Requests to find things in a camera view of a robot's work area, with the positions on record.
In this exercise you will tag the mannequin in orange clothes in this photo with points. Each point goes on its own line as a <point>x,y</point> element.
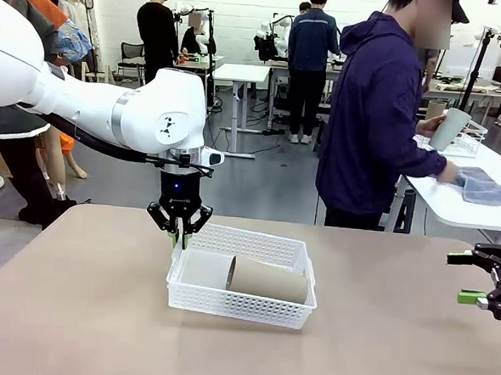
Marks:
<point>74,43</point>

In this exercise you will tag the wood top desk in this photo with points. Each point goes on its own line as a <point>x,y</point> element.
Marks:
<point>194,65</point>

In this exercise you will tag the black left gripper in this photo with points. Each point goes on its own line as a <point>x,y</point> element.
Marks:
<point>180,191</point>

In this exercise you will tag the white wooden step stool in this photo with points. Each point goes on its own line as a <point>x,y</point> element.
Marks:
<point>96,75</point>

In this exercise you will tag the pale green cup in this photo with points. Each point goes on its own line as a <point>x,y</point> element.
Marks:
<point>449,129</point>

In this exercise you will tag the white side table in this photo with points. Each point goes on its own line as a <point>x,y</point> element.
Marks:
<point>457,208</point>

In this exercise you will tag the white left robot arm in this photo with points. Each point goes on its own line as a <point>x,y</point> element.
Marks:
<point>69,95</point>

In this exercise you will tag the person's right forearm purple sleeve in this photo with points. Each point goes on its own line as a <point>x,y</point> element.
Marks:
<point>426,164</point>

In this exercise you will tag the person in black clothes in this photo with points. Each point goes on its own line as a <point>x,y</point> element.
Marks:
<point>155,33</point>

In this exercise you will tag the person in purple jacket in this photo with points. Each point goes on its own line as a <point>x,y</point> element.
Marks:
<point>365,118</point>

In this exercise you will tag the seated person in black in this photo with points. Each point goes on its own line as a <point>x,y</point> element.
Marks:
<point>193,41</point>

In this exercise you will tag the person's left hand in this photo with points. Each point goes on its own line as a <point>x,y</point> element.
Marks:
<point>430,126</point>

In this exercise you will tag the person's right hand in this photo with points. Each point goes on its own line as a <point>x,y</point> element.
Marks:
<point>449,174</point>

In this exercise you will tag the black power strip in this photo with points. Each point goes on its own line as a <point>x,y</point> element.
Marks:
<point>274,132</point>

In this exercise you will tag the white perforated plastic basket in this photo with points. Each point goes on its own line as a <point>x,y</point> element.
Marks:
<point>235,305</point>

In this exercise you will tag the white and black background robot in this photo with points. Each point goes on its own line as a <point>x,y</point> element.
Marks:
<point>270,40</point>

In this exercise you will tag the black pole stand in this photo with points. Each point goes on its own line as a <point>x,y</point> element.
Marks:
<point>210,45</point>

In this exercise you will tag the black mesh chair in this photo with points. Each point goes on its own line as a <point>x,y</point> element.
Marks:
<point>132,53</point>

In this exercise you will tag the long desk with boards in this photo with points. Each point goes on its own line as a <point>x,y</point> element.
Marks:
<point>473,92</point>

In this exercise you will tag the person in blue jacket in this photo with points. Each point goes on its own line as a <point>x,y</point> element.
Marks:
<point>312,47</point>

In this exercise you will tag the person behind blue jacket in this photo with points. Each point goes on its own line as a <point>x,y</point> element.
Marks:
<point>305,7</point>

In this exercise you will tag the black tripod stand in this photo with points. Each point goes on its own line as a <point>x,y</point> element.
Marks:
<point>479,61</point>

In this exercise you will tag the figure in white shirt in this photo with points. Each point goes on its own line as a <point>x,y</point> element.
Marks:
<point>76,11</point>

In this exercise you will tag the lavender grey cloth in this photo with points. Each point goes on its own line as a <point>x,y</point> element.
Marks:
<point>486,191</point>

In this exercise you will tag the white standing desk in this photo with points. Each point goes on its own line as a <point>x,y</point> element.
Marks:
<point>240,72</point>

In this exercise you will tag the grey robot desk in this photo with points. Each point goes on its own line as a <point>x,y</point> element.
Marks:
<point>281,70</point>

